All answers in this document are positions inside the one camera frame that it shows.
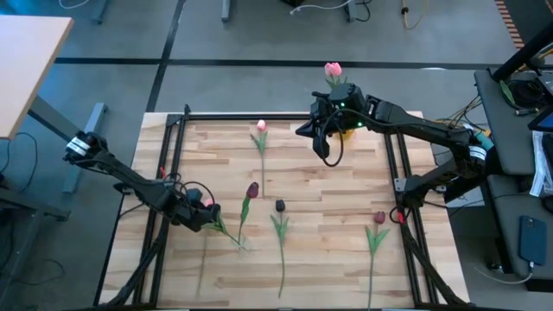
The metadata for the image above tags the black slanted post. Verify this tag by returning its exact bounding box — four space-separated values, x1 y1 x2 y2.
491 29 553 83

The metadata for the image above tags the yellow floor cable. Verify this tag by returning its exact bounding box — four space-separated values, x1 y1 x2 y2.
399 0 429 31

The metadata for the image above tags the black floor cable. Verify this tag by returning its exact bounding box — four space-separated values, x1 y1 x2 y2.
0 131 39 194

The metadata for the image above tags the dark red artificial tulip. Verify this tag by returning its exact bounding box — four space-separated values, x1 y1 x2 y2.
365 211 391 310
236 181 261 245

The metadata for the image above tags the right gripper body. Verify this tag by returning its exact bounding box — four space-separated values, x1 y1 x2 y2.
308 90 342 130

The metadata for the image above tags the white charging cable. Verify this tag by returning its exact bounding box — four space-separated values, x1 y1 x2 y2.
473 260 535 286

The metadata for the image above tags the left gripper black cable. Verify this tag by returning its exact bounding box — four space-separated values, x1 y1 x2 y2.
166 172 217 208

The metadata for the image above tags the grey desk leg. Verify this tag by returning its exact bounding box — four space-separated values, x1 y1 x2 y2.
29 94 109 195

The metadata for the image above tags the grey side table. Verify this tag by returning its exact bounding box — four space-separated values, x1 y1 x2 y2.
486 175 553 282
474 68 553 176

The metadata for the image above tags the dark blue smartphone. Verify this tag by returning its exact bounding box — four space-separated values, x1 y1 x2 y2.
518 214 548 266

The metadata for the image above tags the white floor cable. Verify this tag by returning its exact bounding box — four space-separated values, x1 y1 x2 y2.
288 0 353 16

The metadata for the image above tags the tablet screen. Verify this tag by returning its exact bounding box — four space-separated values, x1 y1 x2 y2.
526 105 553 133

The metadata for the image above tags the black artificial tulip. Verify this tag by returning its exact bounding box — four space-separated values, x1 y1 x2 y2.
270 199 290 299

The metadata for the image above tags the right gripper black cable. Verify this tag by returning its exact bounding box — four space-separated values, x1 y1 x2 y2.
321 107 347 168

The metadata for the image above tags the light wooden desk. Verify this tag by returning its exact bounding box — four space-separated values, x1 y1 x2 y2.
0 15 75 140

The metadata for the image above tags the yellow glass vase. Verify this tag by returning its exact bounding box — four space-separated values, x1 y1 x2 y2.
332 128 358 142

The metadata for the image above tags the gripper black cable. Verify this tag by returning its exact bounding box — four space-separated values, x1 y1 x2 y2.
321 107 347 168
166 172 217 208

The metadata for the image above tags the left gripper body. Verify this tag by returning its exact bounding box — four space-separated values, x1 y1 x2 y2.
171 197 216 233

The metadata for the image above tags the clear glass vase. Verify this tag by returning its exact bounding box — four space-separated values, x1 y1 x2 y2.
231 235 251 254

